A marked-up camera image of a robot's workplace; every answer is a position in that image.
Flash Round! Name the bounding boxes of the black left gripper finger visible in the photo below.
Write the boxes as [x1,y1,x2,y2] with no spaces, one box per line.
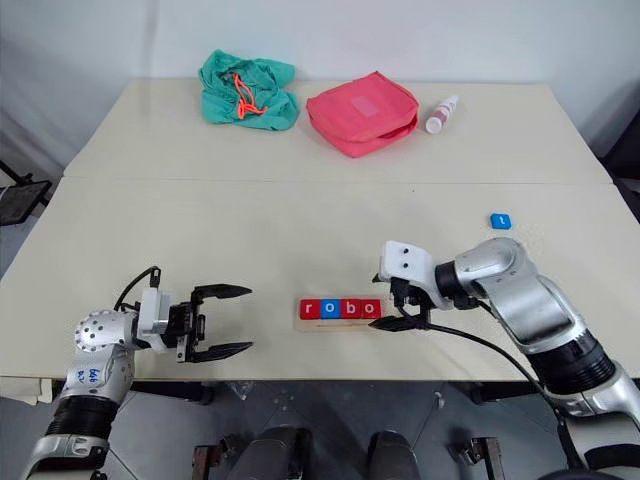
[189,341,255,364]
[191,282,254,307]

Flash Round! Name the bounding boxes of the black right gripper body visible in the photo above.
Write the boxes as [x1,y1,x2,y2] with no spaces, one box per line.
[387,277,434,324]

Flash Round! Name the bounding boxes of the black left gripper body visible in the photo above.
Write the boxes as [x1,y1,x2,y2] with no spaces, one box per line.
[166,298,208,364]

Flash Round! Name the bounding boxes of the wooden letter tray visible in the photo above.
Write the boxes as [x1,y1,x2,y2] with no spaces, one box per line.
[293,297,401,334]

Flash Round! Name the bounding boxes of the crumpled clear plastic bag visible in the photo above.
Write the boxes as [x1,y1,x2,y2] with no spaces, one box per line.
[229,380,259,402]

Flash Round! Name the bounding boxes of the black table leg bar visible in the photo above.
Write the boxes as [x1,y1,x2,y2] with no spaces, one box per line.
[130,381,217,406]
[471,382,545,406]

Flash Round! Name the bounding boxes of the dark rounded shape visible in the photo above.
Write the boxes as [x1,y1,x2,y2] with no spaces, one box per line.
[239,426,314,480]
[366,430,422,480]

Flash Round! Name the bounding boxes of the pink fabric zip pouch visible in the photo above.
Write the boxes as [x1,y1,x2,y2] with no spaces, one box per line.
[305,71,421,160]

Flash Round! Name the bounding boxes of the white pink small bottle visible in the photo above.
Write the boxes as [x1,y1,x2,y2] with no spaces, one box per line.
[425,94,460,135]

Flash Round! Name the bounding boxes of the black metal stand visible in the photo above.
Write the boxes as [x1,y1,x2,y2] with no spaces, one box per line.
[0,159,53,226]

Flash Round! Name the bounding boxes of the dark grey furniture piece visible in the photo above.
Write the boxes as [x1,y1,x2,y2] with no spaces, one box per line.
[597,94,640,224]

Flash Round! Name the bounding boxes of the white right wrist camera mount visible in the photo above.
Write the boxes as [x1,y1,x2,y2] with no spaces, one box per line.
[377,240,444,309]

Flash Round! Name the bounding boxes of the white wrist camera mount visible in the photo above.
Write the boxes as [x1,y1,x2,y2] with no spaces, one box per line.
[377,240,444,309]
[135,286,174,354]

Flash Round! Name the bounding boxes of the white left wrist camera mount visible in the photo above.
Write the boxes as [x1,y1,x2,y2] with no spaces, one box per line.
[135,286,174,354]

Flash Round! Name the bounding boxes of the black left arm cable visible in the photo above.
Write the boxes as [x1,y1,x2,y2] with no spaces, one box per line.
[113,266,163,312]

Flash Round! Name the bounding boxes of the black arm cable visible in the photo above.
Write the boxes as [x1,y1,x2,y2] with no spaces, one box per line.
[113,266,163,312]
[397,304,581,471]

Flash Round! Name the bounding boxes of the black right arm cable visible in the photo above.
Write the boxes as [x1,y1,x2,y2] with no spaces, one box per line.
[397,304,581,471]

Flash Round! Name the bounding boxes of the green drawstring cloth bag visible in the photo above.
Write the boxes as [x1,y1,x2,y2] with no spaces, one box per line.
[198,48,301,133]

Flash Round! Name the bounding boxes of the orange drawstring cord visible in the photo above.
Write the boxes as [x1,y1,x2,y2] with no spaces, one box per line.
[231,72,264,119]

